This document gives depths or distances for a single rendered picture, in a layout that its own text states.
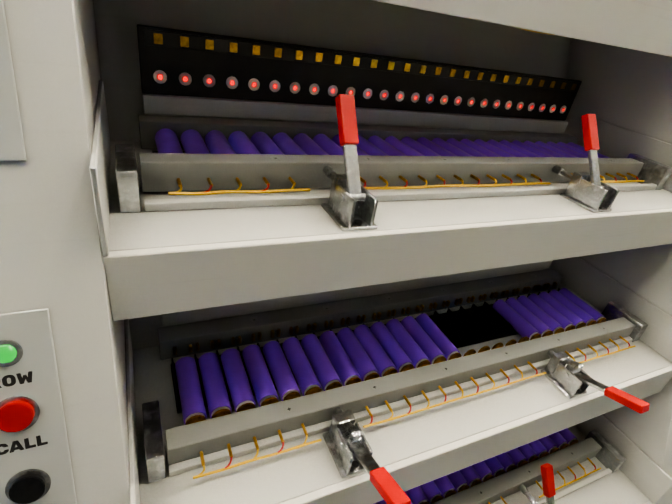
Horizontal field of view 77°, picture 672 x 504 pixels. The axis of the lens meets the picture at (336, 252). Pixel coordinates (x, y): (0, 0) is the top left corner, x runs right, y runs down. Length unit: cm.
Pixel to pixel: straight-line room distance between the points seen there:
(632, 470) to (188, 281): 66
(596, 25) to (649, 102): 23
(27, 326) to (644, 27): 53
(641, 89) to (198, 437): 63
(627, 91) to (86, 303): 65
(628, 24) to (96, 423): 52
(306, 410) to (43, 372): 20
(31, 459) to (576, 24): 49
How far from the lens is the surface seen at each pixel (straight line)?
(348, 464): 36
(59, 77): 25
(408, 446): 41
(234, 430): 36
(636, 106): 68
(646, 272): 68
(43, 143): 25
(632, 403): 50
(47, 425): 29
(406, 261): 33
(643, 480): 77
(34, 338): 27
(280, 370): 41
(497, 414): 47
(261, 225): 28
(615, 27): 49
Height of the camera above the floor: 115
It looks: 12 degrees down
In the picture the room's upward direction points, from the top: straight up
